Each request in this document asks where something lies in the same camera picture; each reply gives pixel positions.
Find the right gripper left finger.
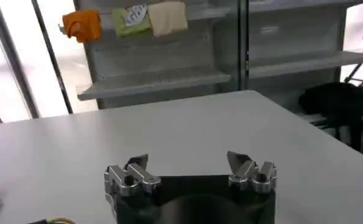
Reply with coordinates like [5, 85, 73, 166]
[104, 153, 162, 197]

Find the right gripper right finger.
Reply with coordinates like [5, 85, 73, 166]
[226, 151, 278, 194]

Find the grey shelf rack with clothes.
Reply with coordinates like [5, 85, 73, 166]
[59, 0, 247, 110]

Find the empty grey shelf rack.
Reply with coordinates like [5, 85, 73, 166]
[239, 0, 363, 115]

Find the yellow and black cable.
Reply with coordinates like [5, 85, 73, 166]
[27, 217, 76, 224]

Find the thin dark window post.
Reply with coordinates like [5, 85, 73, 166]
[31, 0, 74, 115]

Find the thick grey window post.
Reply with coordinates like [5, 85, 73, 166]
[0, 0, 41, 119]

